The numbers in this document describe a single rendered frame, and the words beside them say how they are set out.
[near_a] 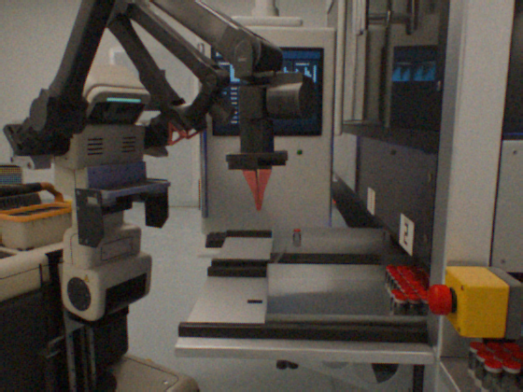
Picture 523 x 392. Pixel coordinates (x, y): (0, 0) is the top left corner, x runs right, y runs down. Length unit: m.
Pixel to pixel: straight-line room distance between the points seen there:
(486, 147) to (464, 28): 0.16
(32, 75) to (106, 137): 5.76
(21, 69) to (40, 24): 0.65
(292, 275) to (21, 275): 0.90
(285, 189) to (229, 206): 0.22
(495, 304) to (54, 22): 6.72
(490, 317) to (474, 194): 0.17
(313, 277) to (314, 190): 0.72
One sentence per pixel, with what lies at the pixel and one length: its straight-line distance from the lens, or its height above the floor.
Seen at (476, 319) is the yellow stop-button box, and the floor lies 0.98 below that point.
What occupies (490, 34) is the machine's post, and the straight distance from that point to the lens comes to 0.69.
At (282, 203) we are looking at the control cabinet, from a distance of 1.68.
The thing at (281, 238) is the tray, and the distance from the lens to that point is 1.33.
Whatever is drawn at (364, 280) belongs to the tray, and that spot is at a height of 0.88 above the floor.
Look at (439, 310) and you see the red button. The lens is 0.64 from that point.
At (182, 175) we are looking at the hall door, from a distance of 6.39.
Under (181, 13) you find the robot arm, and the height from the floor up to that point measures 1.42.
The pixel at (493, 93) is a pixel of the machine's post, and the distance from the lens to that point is 0.69.
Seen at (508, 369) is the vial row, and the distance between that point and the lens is 0.68.
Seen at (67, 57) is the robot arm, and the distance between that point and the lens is 1.14.
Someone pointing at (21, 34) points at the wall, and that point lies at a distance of 7.20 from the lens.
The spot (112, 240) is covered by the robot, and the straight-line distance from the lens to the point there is 1.42.
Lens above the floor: 1.23
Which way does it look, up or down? 10 degrees down
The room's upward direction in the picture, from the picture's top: straight up
